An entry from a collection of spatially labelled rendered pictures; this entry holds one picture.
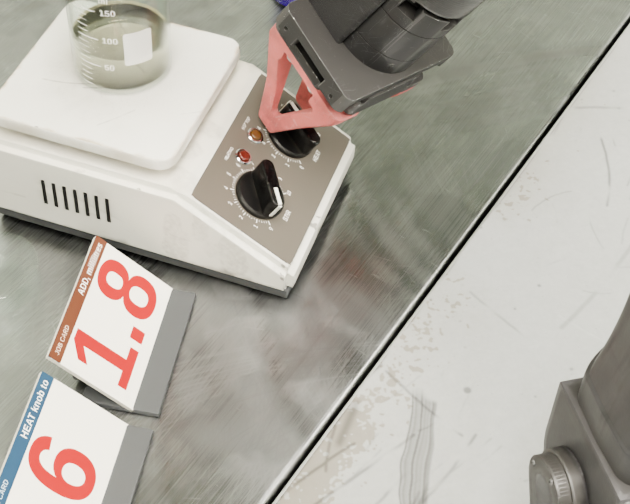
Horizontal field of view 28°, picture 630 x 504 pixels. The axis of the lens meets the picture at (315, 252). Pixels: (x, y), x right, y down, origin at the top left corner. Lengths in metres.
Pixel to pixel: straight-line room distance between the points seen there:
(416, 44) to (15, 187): 0.26
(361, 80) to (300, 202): 0.11
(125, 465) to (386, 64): 0.26
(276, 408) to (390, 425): 0.07
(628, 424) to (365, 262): 0.31
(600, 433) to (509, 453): 0.19
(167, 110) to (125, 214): 0.07
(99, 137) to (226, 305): 0.13
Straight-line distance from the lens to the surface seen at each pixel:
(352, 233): 0.80
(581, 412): 0.55
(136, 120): 0.75
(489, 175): 0.85
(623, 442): 0.52
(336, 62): 0.69
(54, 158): 0.76
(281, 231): 0.75
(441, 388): 0.73
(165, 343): 0.74
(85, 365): 0.70
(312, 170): 0.79
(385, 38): 0.69
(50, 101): 0.76
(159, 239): 0.76
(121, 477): 0.69
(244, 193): 0.75
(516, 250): 0.81
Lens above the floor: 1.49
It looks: 48 degrees down
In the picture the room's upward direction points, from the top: 4 degrees clockwise
